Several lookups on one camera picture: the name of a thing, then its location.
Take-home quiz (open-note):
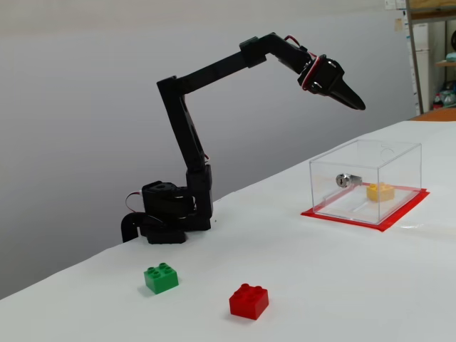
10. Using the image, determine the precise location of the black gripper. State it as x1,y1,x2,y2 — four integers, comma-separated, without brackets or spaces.
296,54,367,112

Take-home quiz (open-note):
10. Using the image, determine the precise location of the metal shelf rack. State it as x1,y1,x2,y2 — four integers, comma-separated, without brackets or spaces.
405,0,456,115

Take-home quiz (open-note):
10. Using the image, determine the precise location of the red white wrist cable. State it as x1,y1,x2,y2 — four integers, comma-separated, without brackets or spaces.
284,33,309,54

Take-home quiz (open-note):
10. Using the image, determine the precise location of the orange table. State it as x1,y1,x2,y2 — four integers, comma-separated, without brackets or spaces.
408,107,456,123

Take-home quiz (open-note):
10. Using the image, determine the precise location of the green lego brick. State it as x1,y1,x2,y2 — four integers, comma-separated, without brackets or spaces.
142,262,180,295

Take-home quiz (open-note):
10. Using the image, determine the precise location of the transparent acrylic box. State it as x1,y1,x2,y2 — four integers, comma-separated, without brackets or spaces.
308,138,423,225

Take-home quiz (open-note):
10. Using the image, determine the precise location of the white cabinet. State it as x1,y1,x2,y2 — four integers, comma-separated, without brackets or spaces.
412,22,430,112

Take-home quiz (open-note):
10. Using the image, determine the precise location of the red white gripper cable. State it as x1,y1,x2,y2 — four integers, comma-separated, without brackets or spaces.
298,53,327,92

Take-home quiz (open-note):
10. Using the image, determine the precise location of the silver metal box lock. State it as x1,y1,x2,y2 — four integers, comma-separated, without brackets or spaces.
335,172,363,188

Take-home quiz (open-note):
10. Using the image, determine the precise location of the red tape frame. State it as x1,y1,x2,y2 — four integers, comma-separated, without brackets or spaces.
300,182,430,234

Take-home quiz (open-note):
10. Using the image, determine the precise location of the red lego brick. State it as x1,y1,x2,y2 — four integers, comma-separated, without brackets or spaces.
228,283,270,321

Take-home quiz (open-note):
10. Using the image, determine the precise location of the yellow lego brick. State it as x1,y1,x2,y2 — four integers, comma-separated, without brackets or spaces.
366,182,397,203

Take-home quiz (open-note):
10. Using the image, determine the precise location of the red white base cable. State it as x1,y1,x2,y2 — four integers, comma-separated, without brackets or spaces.
124,191,143,214

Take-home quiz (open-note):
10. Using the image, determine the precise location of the black table clamp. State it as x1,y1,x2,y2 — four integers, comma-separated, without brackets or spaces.
120,212,144,244

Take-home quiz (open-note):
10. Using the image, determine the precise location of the green plastic bag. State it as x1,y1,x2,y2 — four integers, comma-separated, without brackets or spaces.
441,81,456,107

